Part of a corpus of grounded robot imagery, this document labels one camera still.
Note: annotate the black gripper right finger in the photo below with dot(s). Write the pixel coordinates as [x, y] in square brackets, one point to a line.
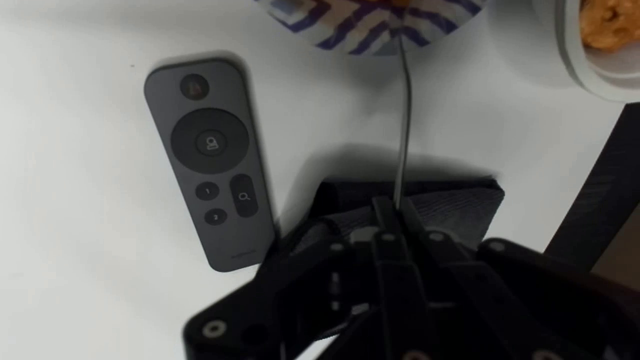
[412, 220]

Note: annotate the blue patterned paper bowl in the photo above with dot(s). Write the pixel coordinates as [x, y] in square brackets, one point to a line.
[372, 26]

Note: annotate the white bowl of chips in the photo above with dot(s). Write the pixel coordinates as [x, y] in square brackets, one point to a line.
[598, 42]

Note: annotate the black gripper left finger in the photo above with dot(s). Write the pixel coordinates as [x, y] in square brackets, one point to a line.
[385, 215]

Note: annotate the grey remote control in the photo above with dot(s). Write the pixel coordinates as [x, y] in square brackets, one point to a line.
[206, 124]

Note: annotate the dark grey folded cloth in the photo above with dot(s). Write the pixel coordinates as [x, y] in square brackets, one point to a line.
[461, 207]

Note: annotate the metal spoon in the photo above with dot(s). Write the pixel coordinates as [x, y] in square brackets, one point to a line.
[407, 119]

